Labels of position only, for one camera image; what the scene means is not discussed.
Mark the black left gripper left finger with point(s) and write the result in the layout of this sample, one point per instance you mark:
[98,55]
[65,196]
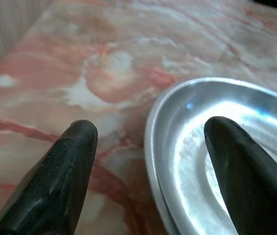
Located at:
[55,186]

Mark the round stainless steel bowl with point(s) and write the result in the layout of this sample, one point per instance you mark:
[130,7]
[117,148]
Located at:
[182,137]

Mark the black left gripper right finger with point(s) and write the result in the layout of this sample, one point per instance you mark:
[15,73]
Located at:
[251,186]

